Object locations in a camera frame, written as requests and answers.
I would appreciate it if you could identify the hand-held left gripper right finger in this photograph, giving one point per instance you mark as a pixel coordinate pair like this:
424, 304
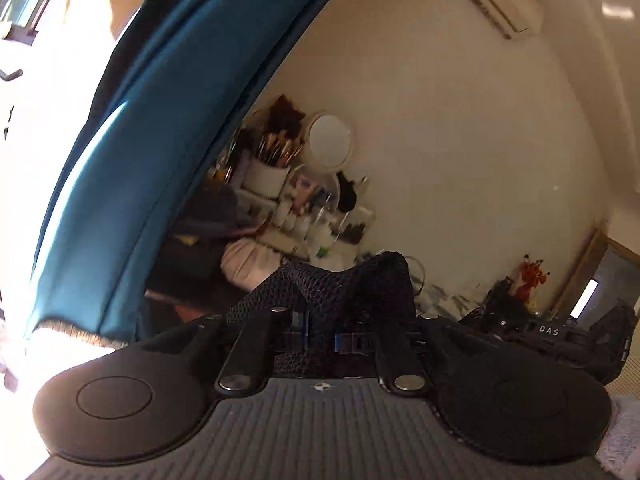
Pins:
343, 343

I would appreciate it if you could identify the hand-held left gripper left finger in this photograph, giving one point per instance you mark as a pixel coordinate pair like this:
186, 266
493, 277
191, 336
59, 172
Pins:
296, 334

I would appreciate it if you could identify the red figurine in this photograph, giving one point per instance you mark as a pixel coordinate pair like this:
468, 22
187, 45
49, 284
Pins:
532, 276

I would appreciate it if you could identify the pale pink cloth bag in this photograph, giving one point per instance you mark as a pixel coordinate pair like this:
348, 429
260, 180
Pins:
252, 265

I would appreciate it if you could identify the clear cosmetics organizer with bottles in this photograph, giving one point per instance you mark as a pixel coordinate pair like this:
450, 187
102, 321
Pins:
320, 215

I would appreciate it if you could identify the fluffy white blanket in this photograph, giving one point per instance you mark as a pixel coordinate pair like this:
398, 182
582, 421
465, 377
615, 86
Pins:
620, 435

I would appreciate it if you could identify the white brush holder with brushes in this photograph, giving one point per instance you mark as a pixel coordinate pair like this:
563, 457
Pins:
272, 160

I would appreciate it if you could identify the round white mirror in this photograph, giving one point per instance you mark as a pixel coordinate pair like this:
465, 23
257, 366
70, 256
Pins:
329, 141

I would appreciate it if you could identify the blue curtain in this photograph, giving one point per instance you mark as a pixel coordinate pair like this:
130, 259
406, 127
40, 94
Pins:
165, 125

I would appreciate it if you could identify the wooden door frame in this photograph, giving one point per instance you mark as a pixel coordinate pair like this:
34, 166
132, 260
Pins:
582, 275

